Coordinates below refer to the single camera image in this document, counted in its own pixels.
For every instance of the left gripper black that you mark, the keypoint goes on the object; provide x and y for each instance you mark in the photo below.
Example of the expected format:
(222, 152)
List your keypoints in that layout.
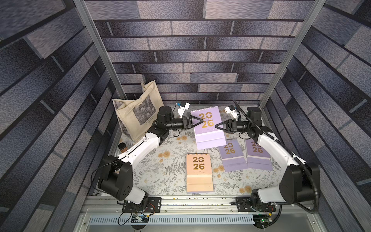
(185, 123)

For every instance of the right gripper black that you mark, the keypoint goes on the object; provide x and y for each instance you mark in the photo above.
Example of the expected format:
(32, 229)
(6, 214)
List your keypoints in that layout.
(232, 125)

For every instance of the purple 2026 calendar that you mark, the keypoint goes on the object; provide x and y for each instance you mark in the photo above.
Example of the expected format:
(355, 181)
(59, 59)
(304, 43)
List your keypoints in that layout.
(206, 134)
(232, 156)
(257, 157)

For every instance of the peach 2026 calendar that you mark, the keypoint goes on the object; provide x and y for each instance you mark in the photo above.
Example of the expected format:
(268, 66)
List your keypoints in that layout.
(199, 173)

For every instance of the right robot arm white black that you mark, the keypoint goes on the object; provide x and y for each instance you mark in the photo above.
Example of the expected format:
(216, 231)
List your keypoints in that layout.
(300, 183)

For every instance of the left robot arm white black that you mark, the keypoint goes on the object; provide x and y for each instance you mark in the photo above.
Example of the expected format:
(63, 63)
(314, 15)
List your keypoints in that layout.
(116, 175)

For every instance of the cream canvas tote bag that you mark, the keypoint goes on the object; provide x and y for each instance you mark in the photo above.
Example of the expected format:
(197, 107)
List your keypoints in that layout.
(136, 116)

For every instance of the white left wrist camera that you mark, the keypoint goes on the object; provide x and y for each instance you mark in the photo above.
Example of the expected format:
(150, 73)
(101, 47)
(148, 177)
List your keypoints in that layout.
(182, 107)

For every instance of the left aluminium frame post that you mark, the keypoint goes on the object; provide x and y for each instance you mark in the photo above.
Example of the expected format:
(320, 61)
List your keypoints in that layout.
(93, 32)

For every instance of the aluminium frame post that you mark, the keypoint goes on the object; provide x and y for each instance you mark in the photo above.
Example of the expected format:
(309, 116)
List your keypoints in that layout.
(93, 32)
(307, 23)

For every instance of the right aluminium frame post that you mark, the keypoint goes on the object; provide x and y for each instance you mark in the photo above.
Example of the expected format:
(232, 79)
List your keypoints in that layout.
(307, 23)

